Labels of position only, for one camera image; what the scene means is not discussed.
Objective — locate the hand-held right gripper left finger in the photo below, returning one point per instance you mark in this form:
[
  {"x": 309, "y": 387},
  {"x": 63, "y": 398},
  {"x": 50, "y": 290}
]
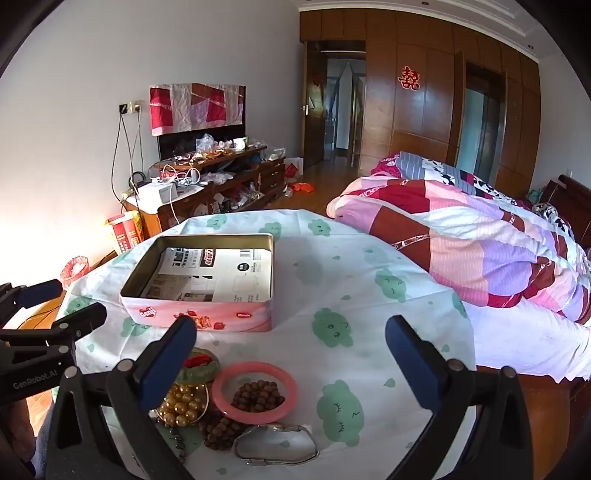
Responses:
[{"x": 170, "y": 364}]

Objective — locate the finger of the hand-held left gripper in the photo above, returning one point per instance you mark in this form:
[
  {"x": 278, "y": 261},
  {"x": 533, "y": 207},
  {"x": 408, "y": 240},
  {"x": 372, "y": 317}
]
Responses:
[
  {"x": 39, "y": 293},
  {"x": 78, "y": 323}
]

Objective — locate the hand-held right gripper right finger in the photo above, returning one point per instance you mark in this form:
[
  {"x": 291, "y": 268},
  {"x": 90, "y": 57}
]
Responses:
[{"x": 412, "y": 364}]

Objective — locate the green jade bangle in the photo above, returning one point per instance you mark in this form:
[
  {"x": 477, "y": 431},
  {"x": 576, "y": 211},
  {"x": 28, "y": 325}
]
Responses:
[{"x": 203, "y": 374}]

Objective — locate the pink bangle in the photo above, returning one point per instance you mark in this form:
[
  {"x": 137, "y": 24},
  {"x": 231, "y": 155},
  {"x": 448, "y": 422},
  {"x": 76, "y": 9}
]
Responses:
[{"x": 221, "y": 401}]

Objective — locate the pink metal tin box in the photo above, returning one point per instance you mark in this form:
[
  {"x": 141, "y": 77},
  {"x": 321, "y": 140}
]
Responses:
[{"x": 258, "y": 323}]

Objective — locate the person's left hand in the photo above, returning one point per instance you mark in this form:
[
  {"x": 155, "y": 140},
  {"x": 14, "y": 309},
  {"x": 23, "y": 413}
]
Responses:
[{"x": 14, "y": 429}]

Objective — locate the pink plastic bag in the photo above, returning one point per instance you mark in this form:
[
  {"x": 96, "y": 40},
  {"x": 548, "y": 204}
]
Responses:
[{"x": 74, "y": 272}]

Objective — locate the red and yellow box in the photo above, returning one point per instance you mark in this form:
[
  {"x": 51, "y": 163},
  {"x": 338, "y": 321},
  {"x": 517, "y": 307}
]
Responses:
[{"x": 122, "y": 235}]

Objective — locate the bed with white sheet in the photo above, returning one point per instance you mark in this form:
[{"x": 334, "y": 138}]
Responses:
[{"x": 517, "y": 341}]

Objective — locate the white cloud print tablecloth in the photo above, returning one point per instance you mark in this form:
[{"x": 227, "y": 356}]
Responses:
[{"x": 346, "y": 277}]

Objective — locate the pink patchwork quilt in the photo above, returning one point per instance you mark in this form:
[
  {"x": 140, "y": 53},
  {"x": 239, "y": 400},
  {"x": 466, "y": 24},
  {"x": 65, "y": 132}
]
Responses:
[{"x": 485, "y": 249}]

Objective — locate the white box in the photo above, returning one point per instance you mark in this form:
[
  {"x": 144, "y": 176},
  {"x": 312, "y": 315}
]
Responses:
[{"x": 154, "y": 194}]

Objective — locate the black television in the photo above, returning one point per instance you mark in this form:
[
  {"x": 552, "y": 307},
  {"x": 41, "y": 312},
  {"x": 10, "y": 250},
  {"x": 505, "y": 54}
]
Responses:
[{"x": 178, "y": 143}]

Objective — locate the orange plastic bag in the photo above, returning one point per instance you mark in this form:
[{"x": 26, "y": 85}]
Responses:
[{"x": 302, "y": 188}]

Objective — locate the teal pillow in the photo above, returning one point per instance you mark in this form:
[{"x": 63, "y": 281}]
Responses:
[{"x": 536, "y": 194}]

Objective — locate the wooden television cabinet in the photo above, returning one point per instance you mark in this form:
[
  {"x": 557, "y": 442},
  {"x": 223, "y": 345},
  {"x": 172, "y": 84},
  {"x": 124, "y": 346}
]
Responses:
[{"x": 272, "y": 173}]

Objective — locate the clear plastic bag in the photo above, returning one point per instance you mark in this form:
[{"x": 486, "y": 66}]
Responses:
[{"x": 205, "y": 142}]

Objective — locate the white paper bag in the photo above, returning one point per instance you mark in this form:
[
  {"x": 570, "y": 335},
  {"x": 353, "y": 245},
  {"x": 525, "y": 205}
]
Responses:
[{"x": 293, "y": 168}]

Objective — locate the white mug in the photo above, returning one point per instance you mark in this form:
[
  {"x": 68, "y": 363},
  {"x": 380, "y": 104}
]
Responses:
[{"x": 239, "y": 144}]

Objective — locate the wooden wardrobe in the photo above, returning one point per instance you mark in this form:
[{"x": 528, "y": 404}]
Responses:
[{"x": 415, "y": 129}]

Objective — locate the red patchwork television cover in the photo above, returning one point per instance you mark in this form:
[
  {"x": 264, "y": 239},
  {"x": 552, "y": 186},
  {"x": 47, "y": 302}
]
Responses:
[{"x": 198, "y": 106}]

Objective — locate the wooden door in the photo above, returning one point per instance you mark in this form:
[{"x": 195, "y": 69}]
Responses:
[{"x": 314, "y": 134}]

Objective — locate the red paper decal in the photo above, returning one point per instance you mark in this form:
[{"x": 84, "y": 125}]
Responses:
[{"x": 410, "y": 78}]

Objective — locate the wall power socket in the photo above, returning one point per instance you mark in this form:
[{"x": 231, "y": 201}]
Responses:
[{"x": 135, "y": 107}]

